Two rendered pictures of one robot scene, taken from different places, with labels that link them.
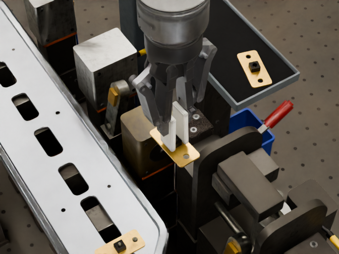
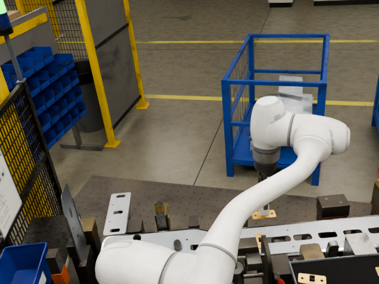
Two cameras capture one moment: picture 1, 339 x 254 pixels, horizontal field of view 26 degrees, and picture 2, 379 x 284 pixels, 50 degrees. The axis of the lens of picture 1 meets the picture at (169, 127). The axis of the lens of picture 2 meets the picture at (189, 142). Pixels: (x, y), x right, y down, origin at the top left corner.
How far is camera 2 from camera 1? 1.51 m
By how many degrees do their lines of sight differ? 83
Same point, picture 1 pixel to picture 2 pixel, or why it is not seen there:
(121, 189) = (289, 249)
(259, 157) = (256, 258)
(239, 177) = (245, 240)
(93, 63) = (351, 236)
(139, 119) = (313, 249)
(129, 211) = (276, 248)
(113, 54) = (356, 245)
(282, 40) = not seen: outside the picture
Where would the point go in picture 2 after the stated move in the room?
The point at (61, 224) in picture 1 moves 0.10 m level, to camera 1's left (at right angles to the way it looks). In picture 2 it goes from (281, 227) to (289, 213)
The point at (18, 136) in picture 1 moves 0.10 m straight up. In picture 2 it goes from (334, 226) to (336, 207)
